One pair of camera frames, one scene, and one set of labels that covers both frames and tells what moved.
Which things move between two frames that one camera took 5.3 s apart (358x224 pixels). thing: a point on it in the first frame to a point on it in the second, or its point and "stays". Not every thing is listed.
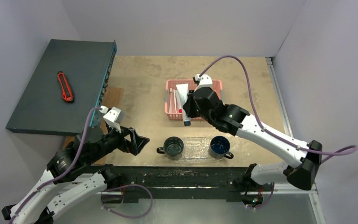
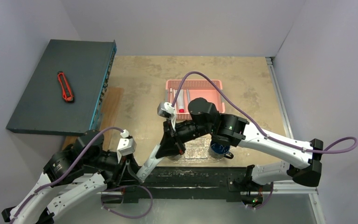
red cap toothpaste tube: (178, 101) stays
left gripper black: (137, 142) to (127, 170)
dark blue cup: (219, 147) stays
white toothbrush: (170, 102) stays
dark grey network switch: (86, 65) stays
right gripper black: (193, 104) to (173, 137)
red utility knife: (66, 93) stays
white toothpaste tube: (182, 90) to (149, 165)
